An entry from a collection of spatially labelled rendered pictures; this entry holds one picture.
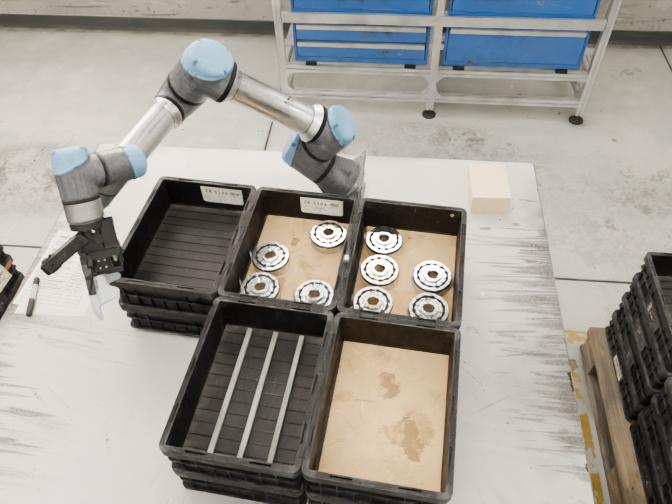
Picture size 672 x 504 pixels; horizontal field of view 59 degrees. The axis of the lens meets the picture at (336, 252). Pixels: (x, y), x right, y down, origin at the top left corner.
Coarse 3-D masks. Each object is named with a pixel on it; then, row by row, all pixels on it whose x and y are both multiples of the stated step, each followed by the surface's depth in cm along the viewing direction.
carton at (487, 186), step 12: (468, 168) 200; (480, 168) 198; (492, 168) 198; (504, 168) 198; (468, 180) 199; (480, 180) 194; (492, 180) 194; (504, 180) 194; (468, 192) 198; (480, 192) 191; (492, 192) 191; (504, 192) 190; (468, 204) 197; (480, 204) 192; (492, 204) 191; (504, 204) 191
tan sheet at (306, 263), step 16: (272, 224) 176; (288, 224) 176; (304, 224) 176; (272, 240) 172; (288, 240) 172; (304, 240) 172; (304, 256) 168; (320, 256) 167; (336, 256) 167; (256, 272) 164; (288, 272) 164; (304, 272) 164; (320, 272) 164; (336, 272) 164; (288, 288) 160
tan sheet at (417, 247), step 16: (416, 240) 171; (432, 240) 170; (448, 240) 170; (368, 256) 167; (400, 256) 167; (416, 256) 167; (432, 256) 166; (448, 256) 166; (400, 272) 163; (400, 288) 159; (400, 304) 156; (448, 304) 156; (448, 320) 152
